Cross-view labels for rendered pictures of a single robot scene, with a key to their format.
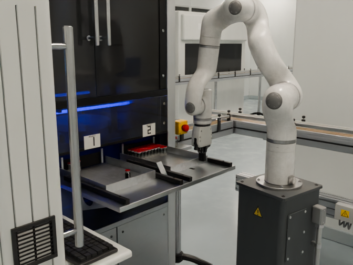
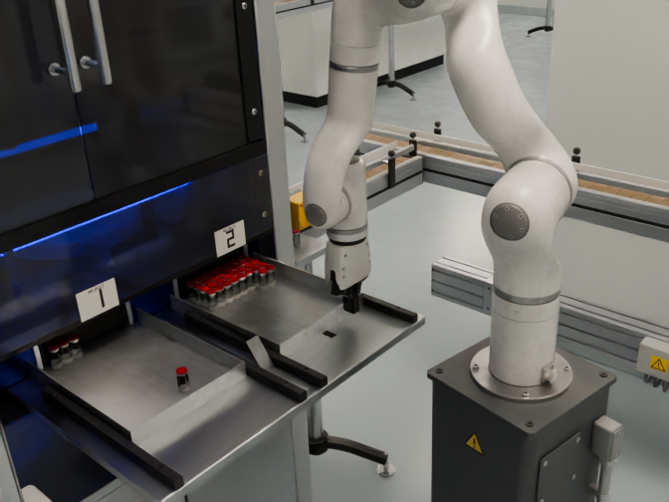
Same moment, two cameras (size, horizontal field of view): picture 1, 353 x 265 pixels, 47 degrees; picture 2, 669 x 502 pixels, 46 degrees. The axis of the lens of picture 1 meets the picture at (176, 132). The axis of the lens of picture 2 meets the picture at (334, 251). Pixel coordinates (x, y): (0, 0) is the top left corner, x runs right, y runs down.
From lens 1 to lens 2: 52 cm
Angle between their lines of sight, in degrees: 14
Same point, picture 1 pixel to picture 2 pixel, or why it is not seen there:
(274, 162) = (510, 341)
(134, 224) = not seen: hidden behind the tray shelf
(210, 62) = (358, 106)
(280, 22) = not seen: outside the picture
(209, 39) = (353, 51)
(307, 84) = (586, 56)
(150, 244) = (255, 457)
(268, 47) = (496, 82)
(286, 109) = (539, 240)
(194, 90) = (323, 176)
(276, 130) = (515, 276)
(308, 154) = not seen: hidden behind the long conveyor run
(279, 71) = (523, 135)
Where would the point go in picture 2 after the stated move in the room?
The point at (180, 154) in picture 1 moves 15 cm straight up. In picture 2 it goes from (306, 283) to (302, 223)
